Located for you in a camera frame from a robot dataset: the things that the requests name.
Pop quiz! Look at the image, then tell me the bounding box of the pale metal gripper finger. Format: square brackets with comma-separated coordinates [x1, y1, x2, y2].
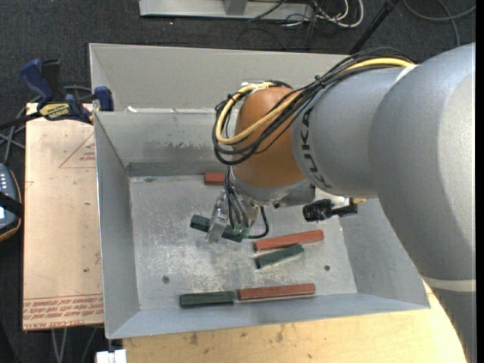
[205, 217, 228, 244]
[214, 192, 229, 219]

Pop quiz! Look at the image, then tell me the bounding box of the dark green block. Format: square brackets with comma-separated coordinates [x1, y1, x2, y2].
[253, 243, 306, 271]
[189, 214, 247, 244]
[178, 290, 237, 310]

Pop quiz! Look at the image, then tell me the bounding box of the red-brown flat block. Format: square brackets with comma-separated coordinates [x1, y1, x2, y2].
[253, 229, 326, 253]
[237, 283, 317, 302]
[203, 171, 227, 186]

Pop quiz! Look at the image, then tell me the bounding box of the grey metal bin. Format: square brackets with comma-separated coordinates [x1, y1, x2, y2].
[88, 42, 432, 340]

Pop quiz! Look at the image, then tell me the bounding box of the brown cardboard board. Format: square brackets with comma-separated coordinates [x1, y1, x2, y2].
[22, 102, 105, 332]

